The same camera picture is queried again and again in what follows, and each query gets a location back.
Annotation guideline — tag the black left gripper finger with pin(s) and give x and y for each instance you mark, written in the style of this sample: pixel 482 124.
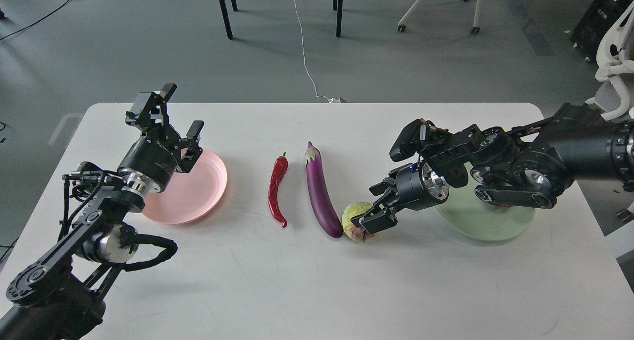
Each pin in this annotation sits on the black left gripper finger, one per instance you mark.
pixel 191 142
pixel 149 109

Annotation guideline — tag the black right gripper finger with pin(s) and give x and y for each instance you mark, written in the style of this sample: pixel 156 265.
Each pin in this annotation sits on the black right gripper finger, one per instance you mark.
pixel 377 218
pixel 387 186

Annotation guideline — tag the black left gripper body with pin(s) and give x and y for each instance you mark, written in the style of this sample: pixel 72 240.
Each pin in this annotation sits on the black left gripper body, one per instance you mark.
pixel 156 157

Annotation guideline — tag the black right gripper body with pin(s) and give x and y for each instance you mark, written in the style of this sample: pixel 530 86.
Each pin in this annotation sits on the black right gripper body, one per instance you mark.
pixel 419 187

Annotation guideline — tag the yellow green custard apple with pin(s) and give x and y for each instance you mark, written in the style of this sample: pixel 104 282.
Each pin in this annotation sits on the yellow green custard apple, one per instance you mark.
pixel 350 230

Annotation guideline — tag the purple eggplant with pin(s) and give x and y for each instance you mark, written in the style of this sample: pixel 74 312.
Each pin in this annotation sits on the purple eggplant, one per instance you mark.
pixel 322 207

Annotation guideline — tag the red pomegranate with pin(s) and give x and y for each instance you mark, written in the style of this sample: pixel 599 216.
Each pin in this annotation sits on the red pomegranate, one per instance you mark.
pixel 495 204

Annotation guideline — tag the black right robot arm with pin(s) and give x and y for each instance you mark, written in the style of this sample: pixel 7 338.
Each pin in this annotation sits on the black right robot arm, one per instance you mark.
pixel 527 166

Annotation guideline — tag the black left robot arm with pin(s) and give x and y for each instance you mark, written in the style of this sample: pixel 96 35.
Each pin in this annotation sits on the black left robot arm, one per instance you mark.
pixel 61 295

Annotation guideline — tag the pink plate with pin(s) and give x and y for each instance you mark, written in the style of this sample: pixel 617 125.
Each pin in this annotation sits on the pink plate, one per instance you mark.
pixel 189 196

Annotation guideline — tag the green plate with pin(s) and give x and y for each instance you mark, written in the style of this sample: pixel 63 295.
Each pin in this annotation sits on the green plate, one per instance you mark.
pixel 481 221

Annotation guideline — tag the red chili pepper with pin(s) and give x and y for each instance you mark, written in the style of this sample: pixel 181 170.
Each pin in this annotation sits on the red chili pepper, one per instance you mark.
pixel 279 169

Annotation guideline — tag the white office chair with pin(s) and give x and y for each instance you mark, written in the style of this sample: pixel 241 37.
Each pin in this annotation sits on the white office chair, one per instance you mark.
pixel 614 59

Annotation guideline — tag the black cabinet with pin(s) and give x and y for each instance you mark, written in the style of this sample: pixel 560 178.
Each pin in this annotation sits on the black cabinet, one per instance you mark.
pixel 596 21

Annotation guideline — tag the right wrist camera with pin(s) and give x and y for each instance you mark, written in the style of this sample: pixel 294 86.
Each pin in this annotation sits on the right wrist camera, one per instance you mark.
pixel 414 138

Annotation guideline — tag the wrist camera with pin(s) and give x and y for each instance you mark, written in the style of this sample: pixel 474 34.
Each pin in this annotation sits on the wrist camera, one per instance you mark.
pixel 414 138
pixel 87 174

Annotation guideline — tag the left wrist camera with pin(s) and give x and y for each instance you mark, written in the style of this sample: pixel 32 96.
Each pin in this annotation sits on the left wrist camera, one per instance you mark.
pixel 87 174

